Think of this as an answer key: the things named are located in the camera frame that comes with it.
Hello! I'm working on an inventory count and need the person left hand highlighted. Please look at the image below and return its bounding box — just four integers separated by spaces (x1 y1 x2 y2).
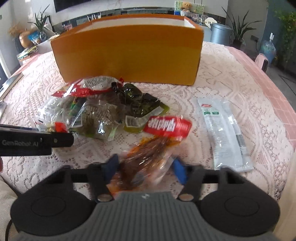
0 157 3 173

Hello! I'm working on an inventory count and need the potted green plant right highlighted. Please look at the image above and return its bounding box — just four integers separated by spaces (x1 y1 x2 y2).
222 8 261 50

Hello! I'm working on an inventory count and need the red white snack bag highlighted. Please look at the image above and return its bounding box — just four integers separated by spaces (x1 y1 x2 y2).
52 76 124 98

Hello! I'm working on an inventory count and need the dark book on table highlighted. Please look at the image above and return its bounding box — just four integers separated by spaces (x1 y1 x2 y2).
0 73 23 100

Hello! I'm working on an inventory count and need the black wall television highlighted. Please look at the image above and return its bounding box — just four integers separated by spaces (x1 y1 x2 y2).
54 0 92 12

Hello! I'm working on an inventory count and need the pink lace tablecloth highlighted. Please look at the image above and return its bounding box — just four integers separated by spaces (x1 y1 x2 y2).
0 41 296 241

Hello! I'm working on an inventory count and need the orange cardboard box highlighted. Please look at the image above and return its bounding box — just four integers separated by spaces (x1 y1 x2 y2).
51 14 204 86

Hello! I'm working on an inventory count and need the clear brown snack bag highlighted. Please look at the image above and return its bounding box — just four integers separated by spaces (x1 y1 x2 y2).
69 99 121 141

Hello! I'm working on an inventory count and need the blue water jug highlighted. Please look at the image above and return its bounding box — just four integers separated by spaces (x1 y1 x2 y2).
260 33 276 63

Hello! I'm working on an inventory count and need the red spicy strip snack bag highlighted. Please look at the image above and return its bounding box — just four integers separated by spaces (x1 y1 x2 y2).
107 115 192 193

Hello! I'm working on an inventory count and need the teddy bear toy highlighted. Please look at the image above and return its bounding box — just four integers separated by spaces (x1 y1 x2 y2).
181 1 192 12

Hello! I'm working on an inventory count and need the brown round vase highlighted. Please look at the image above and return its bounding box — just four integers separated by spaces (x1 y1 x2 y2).
18 30 35 48

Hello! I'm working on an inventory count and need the potted green plant left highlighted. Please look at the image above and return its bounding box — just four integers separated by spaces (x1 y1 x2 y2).
29 5 50 42

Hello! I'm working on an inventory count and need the grey metal trash bin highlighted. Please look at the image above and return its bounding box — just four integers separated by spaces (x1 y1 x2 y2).
210 23 233 46

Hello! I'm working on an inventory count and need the potted green plant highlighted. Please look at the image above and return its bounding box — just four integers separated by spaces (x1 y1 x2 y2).
29 5 50 42
222 8 261 50

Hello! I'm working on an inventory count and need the white long snack packet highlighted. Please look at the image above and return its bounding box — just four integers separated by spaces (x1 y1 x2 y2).
197 97 253 172

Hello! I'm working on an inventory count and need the dark green snack packet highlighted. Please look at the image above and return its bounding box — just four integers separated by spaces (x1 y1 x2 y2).
111 82 170 133

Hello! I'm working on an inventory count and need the clear quail egg packet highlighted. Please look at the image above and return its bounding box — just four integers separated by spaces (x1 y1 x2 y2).
33 96 77 133

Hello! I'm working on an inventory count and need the pink small heater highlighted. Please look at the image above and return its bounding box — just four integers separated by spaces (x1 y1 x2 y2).
254 53 269 73

